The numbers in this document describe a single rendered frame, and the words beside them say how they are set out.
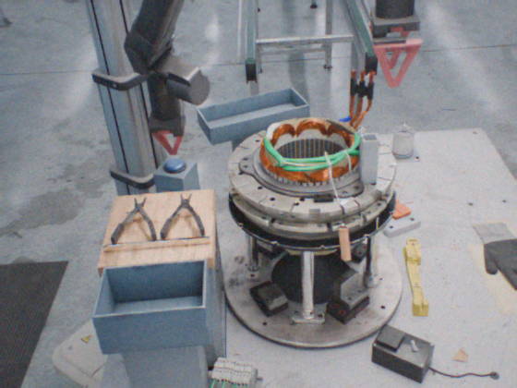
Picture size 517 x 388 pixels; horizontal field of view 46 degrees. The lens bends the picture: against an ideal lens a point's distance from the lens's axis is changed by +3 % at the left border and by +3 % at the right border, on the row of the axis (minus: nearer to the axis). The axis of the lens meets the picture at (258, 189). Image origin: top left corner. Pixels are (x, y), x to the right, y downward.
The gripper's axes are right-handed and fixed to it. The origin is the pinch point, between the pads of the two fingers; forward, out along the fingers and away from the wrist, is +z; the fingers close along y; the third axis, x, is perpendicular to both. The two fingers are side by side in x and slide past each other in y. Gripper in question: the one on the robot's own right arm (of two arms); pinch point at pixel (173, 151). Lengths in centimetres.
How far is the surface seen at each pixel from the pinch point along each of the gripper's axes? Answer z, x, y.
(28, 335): 110, 71, 42
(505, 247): 26, -72, -6
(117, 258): -0.7, 5.9, -31.8
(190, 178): 6.1, -3.2, -1.8
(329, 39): 46, -51, 151
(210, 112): 3.5, -6.8, 21.0
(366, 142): -12.6, -36.7, -18.1
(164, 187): 7.0, 2.3, -3.2
